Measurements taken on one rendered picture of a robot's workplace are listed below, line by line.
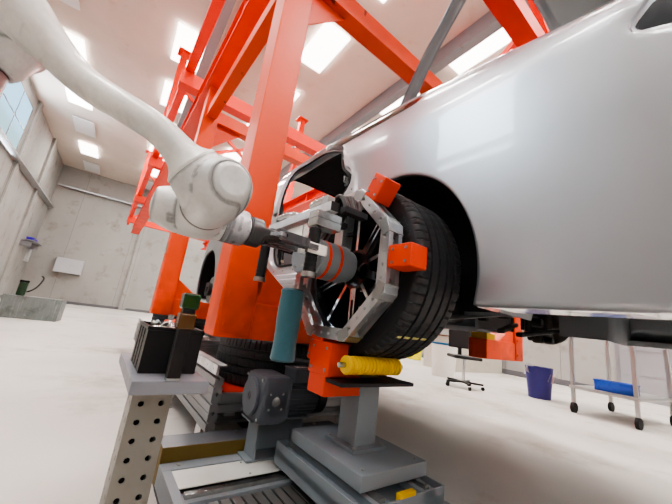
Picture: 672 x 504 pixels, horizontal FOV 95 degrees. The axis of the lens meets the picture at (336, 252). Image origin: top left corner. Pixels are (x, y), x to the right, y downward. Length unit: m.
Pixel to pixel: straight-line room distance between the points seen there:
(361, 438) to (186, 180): 1.01
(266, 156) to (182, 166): 1.03
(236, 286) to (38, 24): 0.97
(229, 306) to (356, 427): 0.69
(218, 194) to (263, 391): 0.91
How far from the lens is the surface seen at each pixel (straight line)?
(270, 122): 1.70
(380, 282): 0.94
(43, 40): 0.86
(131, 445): 1.12
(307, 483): 1.25
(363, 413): 1.23
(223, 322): 1.40
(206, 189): 0.56
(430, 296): 1.02
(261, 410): 1.32
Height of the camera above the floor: 0.63
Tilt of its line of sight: 13 degrees up
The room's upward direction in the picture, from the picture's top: 8 degrees clockwise
